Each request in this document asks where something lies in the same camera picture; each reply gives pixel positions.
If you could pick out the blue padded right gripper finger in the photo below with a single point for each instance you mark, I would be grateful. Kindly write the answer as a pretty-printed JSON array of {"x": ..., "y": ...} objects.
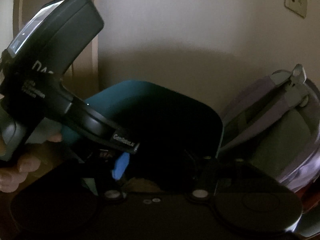
[{"x": 120, "y": 166}]

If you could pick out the purple grey backpack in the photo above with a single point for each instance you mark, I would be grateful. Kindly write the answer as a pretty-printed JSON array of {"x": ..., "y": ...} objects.
[{"x": 274, "y": 125}]

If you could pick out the beige wall socket plate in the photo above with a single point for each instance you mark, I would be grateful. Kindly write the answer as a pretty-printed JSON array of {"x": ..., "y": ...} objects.
[{"x": 299, "y": 7}]

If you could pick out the person's left hand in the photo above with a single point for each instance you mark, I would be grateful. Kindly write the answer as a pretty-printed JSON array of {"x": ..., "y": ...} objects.
[{"x": 36, "y": 161}]

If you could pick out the dark teal trash bin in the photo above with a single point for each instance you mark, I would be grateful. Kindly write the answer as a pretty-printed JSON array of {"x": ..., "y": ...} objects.
[{"x": 179, "y": 138}]

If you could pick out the beige wooden door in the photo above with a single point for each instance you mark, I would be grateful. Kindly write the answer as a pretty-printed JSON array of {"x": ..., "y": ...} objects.
[{"x": 66, "y": 41}]

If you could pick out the red black backpack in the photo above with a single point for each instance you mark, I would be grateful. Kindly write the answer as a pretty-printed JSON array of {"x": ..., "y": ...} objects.
[{"x": 309, "y": 197}]

